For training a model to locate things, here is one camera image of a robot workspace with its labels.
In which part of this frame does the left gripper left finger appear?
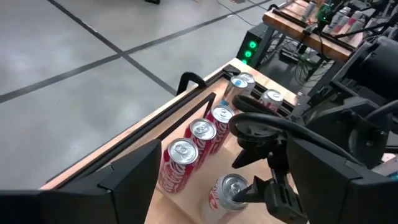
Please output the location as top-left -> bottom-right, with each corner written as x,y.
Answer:
0,139 -> 163,224

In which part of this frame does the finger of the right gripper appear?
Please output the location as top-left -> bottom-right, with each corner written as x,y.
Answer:
231,145 -> 275,169
231,175 -> 272,203

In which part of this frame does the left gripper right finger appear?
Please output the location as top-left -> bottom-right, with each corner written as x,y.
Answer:
286,136 -> 398,224

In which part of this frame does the silver Diet Coke can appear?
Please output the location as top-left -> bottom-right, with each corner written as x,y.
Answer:
198,173 -> 251,224
259,89 -> 285,112
239,72 -> 257,96

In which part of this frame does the red Coca-Cola can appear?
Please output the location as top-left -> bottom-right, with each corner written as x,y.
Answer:
205,105 -> 236,156
157,138 -> 200,194
183,118 -> 218,170

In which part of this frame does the slim silver blue can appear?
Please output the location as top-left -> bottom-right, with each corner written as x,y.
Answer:
221,76 -> 249,106

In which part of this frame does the black computer with green lights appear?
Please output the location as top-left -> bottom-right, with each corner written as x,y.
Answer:
236,23 -> 276,68

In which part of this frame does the wooden neighbouring table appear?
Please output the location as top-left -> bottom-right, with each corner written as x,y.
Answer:
262,0 -> 357,64

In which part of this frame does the wooden shelf with black frame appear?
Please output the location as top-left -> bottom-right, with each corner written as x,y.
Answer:
144,91 -> 299,224

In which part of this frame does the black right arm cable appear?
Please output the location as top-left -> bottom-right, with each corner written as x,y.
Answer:
228,94 -> 364,166

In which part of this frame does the black clamp handle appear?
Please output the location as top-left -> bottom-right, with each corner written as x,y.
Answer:
176,71 -> 208,96

